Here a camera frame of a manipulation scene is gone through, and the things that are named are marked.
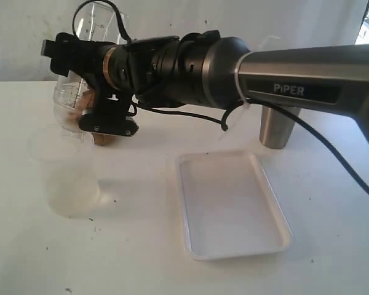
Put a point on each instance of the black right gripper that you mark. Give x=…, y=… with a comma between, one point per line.
x=103, y=65

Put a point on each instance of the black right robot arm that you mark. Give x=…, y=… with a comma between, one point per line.
x=210, y=71

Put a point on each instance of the white rectangular plastic tray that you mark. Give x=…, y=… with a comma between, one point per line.
x=228, y=207

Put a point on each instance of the stainless steel tumbler cup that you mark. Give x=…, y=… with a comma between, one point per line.
x=275, y=129

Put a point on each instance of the clear plastic jar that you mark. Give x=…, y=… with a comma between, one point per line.
x=98, y=21

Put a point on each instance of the brown wooden blocks pile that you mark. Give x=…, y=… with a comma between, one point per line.
x=85, y=102

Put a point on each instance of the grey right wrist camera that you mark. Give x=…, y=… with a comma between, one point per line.
x=107, y=116

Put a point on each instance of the clear plastic cap cup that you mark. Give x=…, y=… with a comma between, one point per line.
x=64, y=161

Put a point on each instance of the round brown wooden cup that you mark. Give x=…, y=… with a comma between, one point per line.
x=103, y=139

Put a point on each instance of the clear plastic dome lid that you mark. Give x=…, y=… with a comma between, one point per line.
x=70, y=102

